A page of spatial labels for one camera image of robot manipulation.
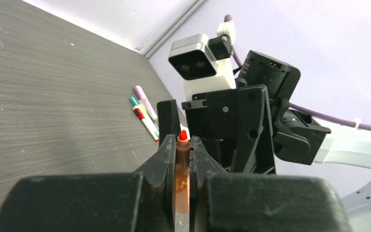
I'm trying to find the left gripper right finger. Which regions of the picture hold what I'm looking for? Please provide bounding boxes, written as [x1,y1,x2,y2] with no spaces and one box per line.
[189,136,352,232]

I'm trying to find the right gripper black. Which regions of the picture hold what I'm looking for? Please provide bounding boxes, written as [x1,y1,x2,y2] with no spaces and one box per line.
[157,85,275,174]

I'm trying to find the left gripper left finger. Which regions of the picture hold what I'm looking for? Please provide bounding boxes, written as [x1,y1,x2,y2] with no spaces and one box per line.
[0,135,176,232]

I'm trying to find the orange highlighter pen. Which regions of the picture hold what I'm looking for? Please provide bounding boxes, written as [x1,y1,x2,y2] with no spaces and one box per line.
[175,130,190,214]

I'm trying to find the white red marker pen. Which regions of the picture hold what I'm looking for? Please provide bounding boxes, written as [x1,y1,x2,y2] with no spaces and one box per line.
[141,116,159,142]

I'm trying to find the pink highlighter pen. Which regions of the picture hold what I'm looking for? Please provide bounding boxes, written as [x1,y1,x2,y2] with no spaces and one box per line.
[134,85,157,120]

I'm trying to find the white pen teal end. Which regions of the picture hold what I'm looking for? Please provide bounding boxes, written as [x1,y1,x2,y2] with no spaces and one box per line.
[129,97,159,142]

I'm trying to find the white pen green end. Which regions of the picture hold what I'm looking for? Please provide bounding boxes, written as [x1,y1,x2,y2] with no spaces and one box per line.
[138,100,159,132]

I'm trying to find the teal pen cap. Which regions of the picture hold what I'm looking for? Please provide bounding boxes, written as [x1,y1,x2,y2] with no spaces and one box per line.
[129,97,139,107]

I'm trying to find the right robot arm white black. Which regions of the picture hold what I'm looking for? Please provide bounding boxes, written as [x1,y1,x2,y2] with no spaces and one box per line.
[168,47,371,232]

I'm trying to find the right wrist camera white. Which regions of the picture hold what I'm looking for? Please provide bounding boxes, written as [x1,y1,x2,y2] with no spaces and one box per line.
[168,19,236,102]

